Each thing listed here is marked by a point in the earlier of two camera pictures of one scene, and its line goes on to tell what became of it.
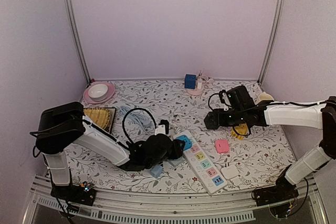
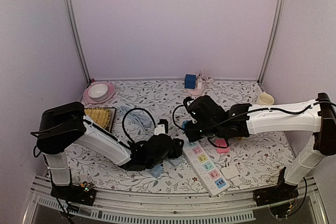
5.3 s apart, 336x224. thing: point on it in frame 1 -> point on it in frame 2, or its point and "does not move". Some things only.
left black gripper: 176,151 does not move
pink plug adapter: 222,146 does not move
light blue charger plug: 157,170 does not move
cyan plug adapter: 188,142 -> 183,124
